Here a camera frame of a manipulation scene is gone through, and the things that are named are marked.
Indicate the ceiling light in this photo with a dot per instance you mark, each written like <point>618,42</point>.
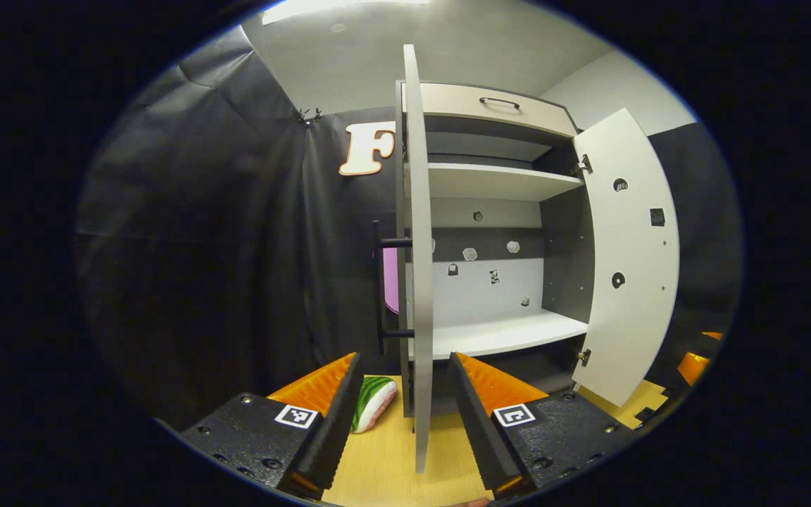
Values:
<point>342,8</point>

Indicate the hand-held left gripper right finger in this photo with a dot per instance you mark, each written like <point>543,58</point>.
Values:
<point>483,429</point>

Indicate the silver door hinge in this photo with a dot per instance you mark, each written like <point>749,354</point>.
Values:
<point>583,165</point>
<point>583,357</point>

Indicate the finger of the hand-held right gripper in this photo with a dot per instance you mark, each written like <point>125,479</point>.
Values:
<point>714,335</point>
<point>693,367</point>

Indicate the watermelon plush toy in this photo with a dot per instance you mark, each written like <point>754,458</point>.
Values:
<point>376,401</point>

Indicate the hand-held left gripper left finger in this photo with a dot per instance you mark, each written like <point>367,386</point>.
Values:
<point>331,429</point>

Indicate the grey cabinet door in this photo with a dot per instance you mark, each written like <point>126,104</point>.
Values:
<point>634,296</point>
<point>418,211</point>

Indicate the black backdrop cloth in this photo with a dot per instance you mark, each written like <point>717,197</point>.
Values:
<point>201,246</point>

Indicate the grey cabinet drawer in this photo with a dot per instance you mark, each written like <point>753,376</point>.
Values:
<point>462,104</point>

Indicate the grey double-door shoe cabinet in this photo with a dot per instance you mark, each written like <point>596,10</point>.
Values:
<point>497,183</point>

